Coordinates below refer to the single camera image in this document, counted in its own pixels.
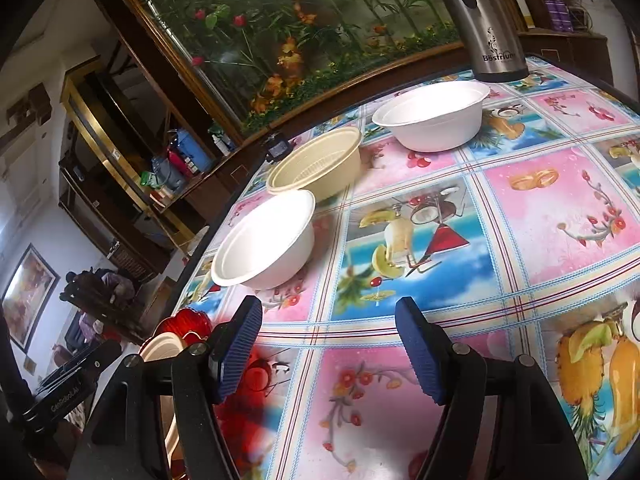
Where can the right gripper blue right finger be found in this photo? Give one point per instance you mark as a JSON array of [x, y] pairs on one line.
[[427, 347]]

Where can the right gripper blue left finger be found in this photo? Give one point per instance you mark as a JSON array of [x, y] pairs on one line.
[[231, 343]]

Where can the white bowl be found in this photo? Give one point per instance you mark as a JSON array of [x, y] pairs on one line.
[[269, 245], [436, 117]]

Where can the cream bowl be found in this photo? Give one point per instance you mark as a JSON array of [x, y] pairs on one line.
[[324, 166], [162, 346]]

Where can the seated person in background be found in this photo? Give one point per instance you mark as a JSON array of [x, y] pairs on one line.
[[99, 289]]

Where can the colourful fruit pattern tablecloth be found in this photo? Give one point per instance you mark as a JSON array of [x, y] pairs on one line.
[[525, 240]]

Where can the small black jar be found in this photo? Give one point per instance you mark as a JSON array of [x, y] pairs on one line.
[[276, 147]]

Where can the blue water bottle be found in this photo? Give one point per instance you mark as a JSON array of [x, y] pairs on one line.
[[193, 151]]

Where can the stainless steel thermos jug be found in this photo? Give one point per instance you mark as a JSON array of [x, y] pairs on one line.
[[495, 52]]

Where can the purple bottles pair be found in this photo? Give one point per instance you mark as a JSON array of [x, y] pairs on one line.
[[559, 15]]

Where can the framed wall picture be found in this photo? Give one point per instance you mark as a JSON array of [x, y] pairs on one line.
[[29, 289]]

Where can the flower garden wall mural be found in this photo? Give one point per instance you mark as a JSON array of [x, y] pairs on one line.
[[263, 58]]

